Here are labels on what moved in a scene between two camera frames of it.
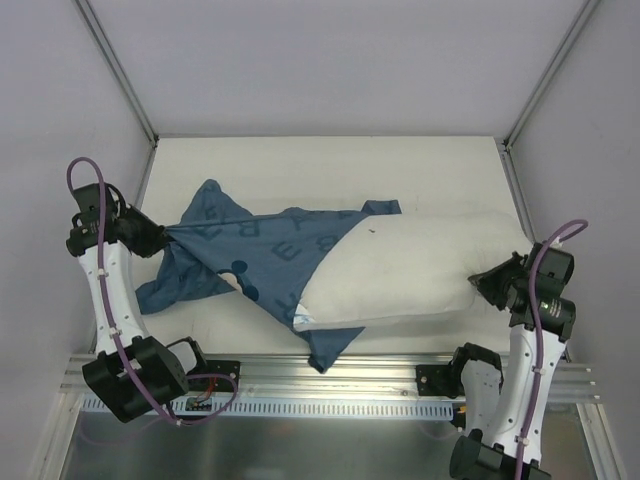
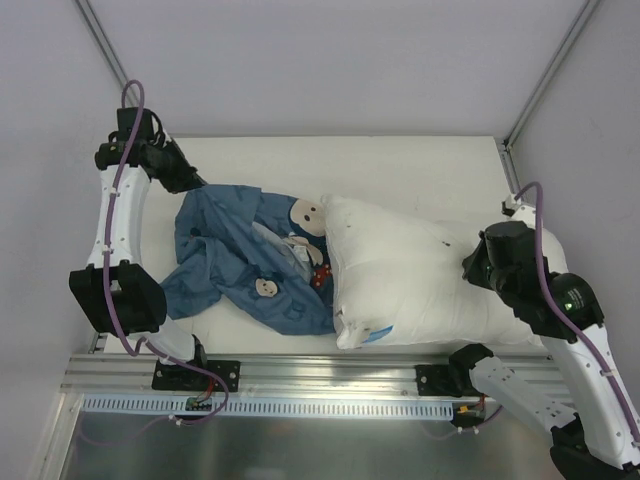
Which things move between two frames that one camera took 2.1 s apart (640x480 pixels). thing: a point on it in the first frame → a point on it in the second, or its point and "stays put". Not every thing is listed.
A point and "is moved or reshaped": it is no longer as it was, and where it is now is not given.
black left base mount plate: [220, 367] stays put
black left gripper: [147, 236] → [185, 178]
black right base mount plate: [440, 380] stays put
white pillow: [399, 267] is moved or reshaped
